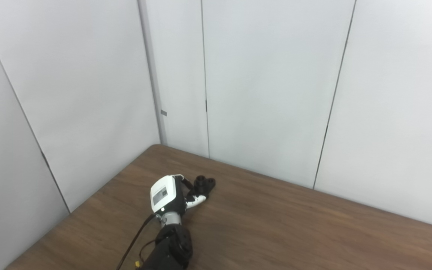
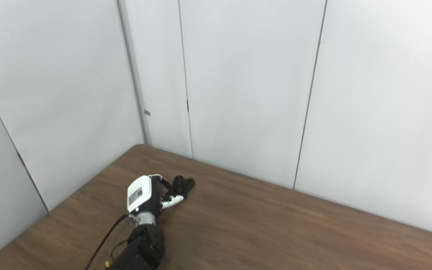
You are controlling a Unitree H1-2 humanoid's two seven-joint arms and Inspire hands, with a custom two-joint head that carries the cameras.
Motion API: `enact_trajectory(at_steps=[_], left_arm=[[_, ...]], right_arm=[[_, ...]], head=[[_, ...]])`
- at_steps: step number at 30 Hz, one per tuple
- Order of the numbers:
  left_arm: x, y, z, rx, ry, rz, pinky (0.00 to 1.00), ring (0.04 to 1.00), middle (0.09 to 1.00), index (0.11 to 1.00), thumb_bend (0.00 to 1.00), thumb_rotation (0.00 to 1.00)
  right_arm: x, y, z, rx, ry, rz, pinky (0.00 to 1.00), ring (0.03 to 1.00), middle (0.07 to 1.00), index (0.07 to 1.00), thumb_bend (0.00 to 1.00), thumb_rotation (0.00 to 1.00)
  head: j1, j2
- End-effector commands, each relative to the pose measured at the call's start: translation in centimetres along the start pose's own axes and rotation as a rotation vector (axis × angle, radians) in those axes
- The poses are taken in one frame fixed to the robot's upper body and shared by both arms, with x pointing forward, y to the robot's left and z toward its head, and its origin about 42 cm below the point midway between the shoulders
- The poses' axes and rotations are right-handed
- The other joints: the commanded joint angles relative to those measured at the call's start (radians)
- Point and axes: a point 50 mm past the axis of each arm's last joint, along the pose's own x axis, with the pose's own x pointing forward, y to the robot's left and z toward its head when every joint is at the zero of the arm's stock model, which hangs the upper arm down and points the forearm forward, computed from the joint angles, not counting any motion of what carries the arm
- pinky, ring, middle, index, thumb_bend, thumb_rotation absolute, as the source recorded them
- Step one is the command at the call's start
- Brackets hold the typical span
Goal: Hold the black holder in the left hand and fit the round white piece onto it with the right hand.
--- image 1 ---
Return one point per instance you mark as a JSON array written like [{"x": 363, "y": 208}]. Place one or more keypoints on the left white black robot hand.
[{"x": 165, "y": 195}]

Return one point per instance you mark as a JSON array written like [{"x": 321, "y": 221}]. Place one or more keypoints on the black plastic holder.
[{"x": 205, "y": 185}]

